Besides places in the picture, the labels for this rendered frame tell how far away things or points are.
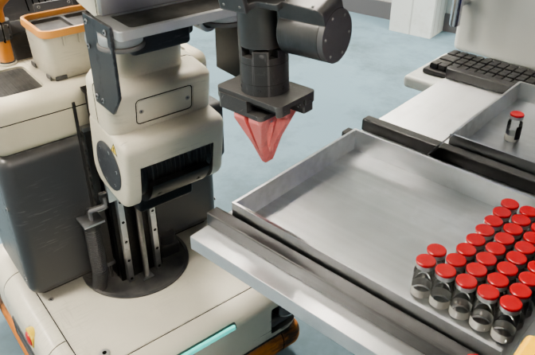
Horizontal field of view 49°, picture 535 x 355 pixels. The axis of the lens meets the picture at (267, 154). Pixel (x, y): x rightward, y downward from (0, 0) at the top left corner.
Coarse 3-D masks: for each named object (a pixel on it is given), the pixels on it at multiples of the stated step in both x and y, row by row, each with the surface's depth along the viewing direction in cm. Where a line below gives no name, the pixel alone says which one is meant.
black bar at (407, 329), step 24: (216, 216) 72; (240, 240) 70; (264, 240) 68; (288, 264) 65; (312, 264) 65; (336, 288) 62; (360, 288) 61; (360, 312) 60; (384, 312) 58; (408, 336) 57; (432, 336) 56
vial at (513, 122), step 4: (512, 116) 90; (508, 120) 91; (512, 120) 90; (516, 120) 89; (520, 120) 89; (508, 124) 91; (512, 124) 90; (516, 124) 90; (520, 124) 90; (508, 128) 91; (512, 128) 90; (516, 128) 90; (508, 132) 91; (512, 132) 90; (504, 136) 92; (508, 136) 91; (512, 136) 91; (508, 140) 91; (512, 140) 91; (516, 140) 91
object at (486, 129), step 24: (504, 96) 99; (528, 96) 103; (480, 120) 94; (504, 120) 98; (528, 120) 98; (456, 144) 87; (480, 144) 84; (504, 144) 91; (528, 144) 91; (528, 168) 81
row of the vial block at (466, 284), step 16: (528, 208) 69; (512, 224) 66; (528, 224) 66; (496, 240) 64; (512, 240) 64; (480, 256) 61; (496, 256) 62; (480, 272) 59; (464, 288) 58; (464, 304) 59
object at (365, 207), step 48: (336, 144) 85; (384, 144) 85; (288, 192) 80; (336, 192) 80; (384, 192) 80; (432, 192) 80; (480, 192) 78; (288, 240) 67; (336, 240) 71; (384, 240) 71; (432, 240) 71; (384, 288) 60; (480, 336) 58
